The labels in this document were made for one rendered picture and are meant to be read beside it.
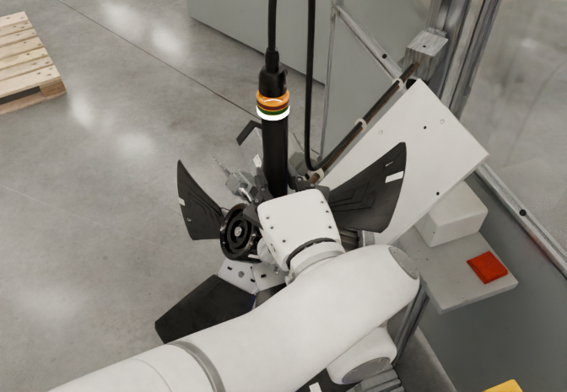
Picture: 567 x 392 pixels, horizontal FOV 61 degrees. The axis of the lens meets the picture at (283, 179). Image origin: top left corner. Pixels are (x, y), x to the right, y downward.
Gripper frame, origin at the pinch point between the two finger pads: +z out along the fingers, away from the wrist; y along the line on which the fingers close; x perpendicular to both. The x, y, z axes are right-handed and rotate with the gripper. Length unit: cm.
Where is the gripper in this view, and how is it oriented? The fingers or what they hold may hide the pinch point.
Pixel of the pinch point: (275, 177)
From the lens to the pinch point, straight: 75.0
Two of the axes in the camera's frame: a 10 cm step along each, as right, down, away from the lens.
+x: 0.0, -6.6, -7.5
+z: -3.4, -7.1, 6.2
